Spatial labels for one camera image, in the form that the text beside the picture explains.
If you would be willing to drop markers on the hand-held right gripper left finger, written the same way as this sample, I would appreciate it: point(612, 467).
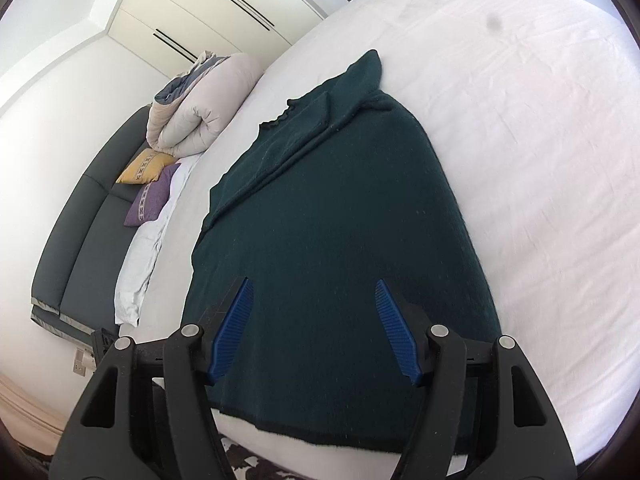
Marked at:
point(231, 327)

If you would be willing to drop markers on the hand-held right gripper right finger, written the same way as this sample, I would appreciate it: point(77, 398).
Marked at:
point(397, 327)

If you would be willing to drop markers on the dark green knitted sweater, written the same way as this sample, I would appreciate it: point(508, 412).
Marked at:
point(325, 200)

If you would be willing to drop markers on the white pillow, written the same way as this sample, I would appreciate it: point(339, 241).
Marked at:
point(142, 260)

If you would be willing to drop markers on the black and white rug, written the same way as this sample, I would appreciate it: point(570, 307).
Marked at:
point(260, 467)

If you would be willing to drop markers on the purple patterned cushion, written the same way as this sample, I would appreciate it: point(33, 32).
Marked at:
point(150, 197)

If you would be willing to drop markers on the dark grey headboard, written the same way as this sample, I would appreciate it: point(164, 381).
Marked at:
point(85, 230)

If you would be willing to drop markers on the yellow patterned cushion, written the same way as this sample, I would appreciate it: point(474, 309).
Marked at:
point(145, 165)

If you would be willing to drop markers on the white bed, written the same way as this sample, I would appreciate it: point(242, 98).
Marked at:
point(500, 160)

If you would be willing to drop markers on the folded beige duvet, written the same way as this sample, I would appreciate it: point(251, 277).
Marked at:
point(200, 105)

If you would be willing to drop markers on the white wardrobe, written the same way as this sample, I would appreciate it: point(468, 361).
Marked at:
point(225, 5)

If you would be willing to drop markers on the wall socket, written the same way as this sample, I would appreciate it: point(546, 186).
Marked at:
point(82, 362)

